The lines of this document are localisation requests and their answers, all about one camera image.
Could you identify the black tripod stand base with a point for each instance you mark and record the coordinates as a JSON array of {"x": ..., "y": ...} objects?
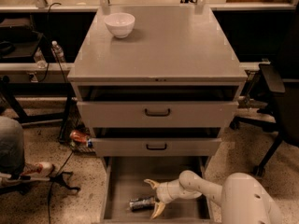
[{"x": 23, "y": 187}]

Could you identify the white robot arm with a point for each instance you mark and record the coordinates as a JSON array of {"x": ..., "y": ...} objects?
[{"x": 242, "y": 199}]

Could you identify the grey top drawer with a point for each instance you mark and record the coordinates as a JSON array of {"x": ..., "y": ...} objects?
[{"x": 157, "y": 114}]

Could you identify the orange bottle on floor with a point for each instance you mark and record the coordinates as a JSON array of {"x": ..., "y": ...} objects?
[{"x": 81, "y": 137}]

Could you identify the clear plastic water bottle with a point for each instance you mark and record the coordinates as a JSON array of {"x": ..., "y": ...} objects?
[{"x": 58, "y": 52}]

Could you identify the silver redbull can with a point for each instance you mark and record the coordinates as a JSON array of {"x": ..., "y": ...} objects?
[{"x": 142, "y": 203}]

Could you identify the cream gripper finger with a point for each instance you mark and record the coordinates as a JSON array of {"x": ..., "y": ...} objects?
[
  {"x": 158, "y": 209},
  {"x": 154, "y": 184}
]

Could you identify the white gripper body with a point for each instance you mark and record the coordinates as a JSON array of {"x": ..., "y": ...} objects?
[{"x": 162, "y": 193}]

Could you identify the black wire basket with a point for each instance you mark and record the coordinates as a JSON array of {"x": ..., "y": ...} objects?
[{"x": 74, "y": 122}]

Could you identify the grey middle drawer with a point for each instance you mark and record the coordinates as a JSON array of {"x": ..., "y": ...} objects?
[{"x": 155, "y": 147}]

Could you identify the black office chair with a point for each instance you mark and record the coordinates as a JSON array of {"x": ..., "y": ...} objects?
[{"x": 281, "y": 79}]

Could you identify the grey open bottom drawer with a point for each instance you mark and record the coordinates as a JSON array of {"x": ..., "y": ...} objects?
[{"x": 126, "y": 181}]

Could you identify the grey metal drawer cabinet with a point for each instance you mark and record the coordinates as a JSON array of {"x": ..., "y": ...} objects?
[{"x": 173, "y": 54}]

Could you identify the white ceramic bowl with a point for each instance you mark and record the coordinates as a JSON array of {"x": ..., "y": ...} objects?
[{"x": 120, "y": 24}]

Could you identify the black desk frame left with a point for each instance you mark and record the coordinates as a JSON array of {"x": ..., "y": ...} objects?
[{"x": 9, "y": 91}]

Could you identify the white red sneaker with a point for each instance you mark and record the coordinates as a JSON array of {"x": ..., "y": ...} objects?
[{"x": 40, "y": 169}]

